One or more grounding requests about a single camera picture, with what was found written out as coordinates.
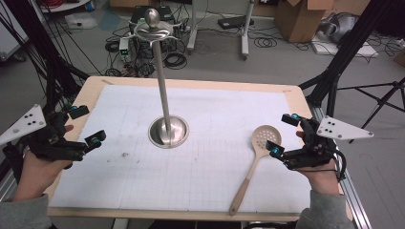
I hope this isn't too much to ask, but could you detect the beige slotted spoon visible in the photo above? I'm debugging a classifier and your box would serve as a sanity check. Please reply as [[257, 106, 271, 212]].
[[228, 124, 283, 217]]

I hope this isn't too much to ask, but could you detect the small cardboard box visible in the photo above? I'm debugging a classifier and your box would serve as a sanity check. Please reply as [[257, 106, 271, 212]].
[[393, 50, 405, 68]]

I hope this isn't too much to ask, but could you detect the person's left hand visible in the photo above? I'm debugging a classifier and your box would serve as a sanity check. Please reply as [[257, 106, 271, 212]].
[[12, 152, 75, 202]]

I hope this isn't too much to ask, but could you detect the desk with white legs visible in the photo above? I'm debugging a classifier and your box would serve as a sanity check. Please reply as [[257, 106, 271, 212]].
[[186, 0, 256, 61]]

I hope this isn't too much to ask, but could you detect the black frame strut with cables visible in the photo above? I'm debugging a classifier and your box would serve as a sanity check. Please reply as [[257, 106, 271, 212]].
[[0, 0, 91, 116]]

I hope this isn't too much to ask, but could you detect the grey rounded appliance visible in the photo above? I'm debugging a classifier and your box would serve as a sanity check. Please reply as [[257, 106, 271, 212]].
[[318, 12, 360, 44]]

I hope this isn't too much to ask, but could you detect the person's right hand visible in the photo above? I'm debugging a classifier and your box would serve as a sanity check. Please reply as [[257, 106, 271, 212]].
[[295, 160, 341, 196]]

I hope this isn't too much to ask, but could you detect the white flat board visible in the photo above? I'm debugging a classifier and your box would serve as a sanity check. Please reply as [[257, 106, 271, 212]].
[[309, 39, 380, 59]]

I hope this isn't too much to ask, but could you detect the power supply with green display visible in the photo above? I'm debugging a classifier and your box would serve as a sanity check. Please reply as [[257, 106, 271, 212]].
[[117, 36, 133, 63]]

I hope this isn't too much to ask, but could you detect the black tripod stand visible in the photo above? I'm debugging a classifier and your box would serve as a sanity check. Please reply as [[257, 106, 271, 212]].
[[336, 76, 405, 145]]

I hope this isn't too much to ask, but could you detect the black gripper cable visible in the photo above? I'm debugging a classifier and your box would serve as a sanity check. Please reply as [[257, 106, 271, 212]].
[[330, 148, 348, 183]]

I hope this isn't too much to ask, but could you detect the thick coiled black cable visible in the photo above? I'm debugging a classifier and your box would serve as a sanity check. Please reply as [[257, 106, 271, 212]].
[[163, 52, 188, 71]]

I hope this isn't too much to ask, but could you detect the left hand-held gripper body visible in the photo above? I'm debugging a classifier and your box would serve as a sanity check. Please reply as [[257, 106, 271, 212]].
[[0, 104, 87, 161]]

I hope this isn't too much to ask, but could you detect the steel utensil rack stand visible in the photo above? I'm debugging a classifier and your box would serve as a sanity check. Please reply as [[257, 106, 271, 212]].
[[128, 8, 190, 150]]

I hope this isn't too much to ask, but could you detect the white grid mat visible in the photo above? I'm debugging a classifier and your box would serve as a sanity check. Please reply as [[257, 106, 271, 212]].
[[49, 84, 312, 213]]

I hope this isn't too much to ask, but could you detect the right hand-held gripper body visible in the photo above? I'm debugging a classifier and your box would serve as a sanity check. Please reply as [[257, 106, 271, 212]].
[[281, 115, 374, 170]]

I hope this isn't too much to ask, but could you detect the large open cardboard box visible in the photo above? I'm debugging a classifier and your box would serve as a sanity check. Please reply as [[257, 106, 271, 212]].
[[274, 0, 335, 44]]

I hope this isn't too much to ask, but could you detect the aluminium rail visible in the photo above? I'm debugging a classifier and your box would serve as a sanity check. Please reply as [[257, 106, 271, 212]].
[[308, 103, 373, 229]]

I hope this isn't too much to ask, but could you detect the flat black box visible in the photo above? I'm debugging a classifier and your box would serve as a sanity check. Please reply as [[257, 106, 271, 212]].
[[217, 14, 255, 31]]

